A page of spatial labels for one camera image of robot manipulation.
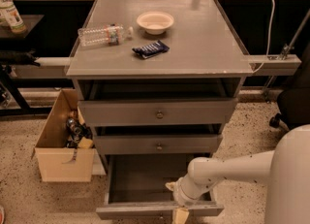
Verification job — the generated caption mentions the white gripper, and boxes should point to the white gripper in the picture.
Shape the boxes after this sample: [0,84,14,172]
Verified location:
[171,175,210,224]

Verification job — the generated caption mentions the grey bottom drawer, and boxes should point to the grey bottom drawer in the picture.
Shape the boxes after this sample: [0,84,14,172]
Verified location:
[95,152,225,221]

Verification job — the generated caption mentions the grey drawer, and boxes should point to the grey drawer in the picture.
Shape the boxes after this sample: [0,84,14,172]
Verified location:
[94,124,223,154]
[78,98,236,126]
[95,152,225,221]

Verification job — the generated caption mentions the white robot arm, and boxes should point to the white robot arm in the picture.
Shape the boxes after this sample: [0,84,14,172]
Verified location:
[172,124,310,224]

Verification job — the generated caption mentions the grey middle drawer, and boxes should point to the grey middle drawer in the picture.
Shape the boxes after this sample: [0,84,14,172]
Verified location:
[94,124,223,154]

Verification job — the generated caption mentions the grey drawer cabinet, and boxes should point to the grey drawer cabinet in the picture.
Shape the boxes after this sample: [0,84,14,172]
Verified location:
[65,0,255,171]

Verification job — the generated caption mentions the grey top drawer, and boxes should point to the grey top drawer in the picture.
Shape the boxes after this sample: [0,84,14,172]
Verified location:
[78,98,236,126]

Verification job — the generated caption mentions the yellow sponge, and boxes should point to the yellow sponge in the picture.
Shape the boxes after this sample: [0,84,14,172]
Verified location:
[77,137,93,149]

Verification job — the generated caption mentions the dark items in box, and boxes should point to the dark items in box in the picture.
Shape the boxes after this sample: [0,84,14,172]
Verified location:
[66,118,92,148]

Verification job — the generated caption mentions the cardboard box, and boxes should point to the cardboard box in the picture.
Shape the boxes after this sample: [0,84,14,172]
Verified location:
[34,89,95,182]

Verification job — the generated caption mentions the black office chair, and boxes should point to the black office chair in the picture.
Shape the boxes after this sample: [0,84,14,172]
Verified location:
[269,44,310,130]

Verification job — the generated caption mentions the dark blue snack packet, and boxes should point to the dark blue snack packet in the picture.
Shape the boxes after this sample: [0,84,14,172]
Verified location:
[132,40,170,59]

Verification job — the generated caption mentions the clear plastic water bottle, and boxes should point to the clear plastic water bottle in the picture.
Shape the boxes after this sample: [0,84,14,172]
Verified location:
[77,24,134,47]

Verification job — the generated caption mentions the white paper bowl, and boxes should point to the white paper bowl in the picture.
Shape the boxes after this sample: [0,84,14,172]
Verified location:
[137,12,174,35]

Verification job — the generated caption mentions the black side table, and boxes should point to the black side table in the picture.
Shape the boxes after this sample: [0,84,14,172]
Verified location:
[0,15,49,116]

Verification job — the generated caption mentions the metal clamp rod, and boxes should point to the metal clamp rod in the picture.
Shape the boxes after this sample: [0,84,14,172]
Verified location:
[277,9,310,60]

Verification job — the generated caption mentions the green label bottle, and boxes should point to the green label bottle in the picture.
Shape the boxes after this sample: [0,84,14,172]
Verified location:
[0,0,27,34]

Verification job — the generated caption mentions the white cable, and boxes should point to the white cable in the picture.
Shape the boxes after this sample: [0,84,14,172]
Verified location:
[252,0,276,74]

